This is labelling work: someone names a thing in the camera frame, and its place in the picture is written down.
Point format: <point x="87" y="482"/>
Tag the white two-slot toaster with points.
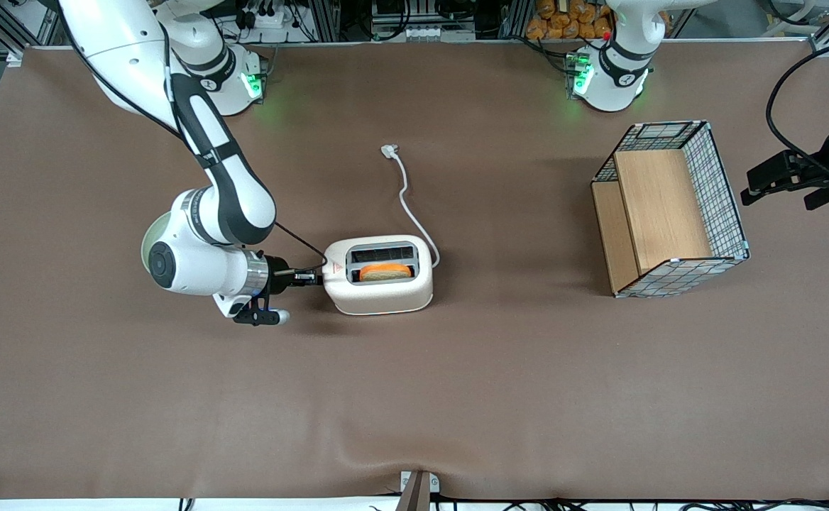
<point x="379" y="298"/>

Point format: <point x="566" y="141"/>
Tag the metal table edge bracket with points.
<point x="418" y="493"/>

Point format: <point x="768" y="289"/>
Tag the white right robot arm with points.
<point x="201" y="270"/>

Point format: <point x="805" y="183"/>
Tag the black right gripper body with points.
<point x="279" y="276"/>

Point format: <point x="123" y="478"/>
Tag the white power strip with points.
<point x="269" y="18"/>

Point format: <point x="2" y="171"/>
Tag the white connector block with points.
<point x="439" y="33"/>

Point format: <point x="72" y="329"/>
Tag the bag of orange bread rolls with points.
<point x="563" y="21"/>

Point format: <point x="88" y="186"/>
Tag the pale green round plate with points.
<point x="143" y="245"/>

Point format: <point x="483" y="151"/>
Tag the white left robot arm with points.
<point x="617" y="78"/>

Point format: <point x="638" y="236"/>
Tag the brown table mat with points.
<point x="457" y="390"/>

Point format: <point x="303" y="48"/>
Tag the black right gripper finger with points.
<point x="308" y="277"/>

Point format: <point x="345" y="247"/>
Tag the aluminium frame post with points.
<point x="326" y="18"/>
<point x="517" y="18"/>

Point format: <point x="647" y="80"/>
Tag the bread slice with orange crust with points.
<point x="386" y="272"/>

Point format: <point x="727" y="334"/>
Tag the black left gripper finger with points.
<point x="822" y="198"/>
<point x="776" y="176"/>

